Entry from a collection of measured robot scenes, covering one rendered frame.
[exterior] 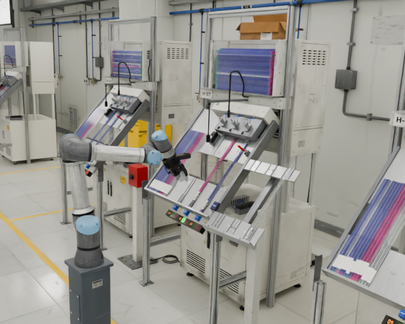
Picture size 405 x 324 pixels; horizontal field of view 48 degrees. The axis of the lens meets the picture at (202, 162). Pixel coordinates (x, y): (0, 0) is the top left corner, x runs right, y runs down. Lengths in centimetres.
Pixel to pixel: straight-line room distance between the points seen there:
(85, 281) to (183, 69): 227
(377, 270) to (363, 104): 235
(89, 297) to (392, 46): 296
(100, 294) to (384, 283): 137
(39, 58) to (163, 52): 325
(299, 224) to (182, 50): 184
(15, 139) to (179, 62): 349
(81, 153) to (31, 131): 473
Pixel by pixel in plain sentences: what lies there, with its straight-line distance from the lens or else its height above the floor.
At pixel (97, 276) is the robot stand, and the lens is 242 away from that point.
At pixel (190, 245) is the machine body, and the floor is 28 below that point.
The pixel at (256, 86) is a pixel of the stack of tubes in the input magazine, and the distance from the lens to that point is 282.
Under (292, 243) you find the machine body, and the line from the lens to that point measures 318.
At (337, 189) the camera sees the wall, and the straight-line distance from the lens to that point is 437.
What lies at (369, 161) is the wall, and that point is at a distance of 415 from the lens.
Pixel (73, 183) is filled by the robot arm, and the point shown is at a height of 94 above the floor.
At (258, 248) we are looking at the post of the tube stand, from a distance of 252.
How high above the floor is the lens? 160
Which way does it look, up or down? 13 degrees down
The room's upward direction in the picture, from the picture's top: 2 degrees clockwise
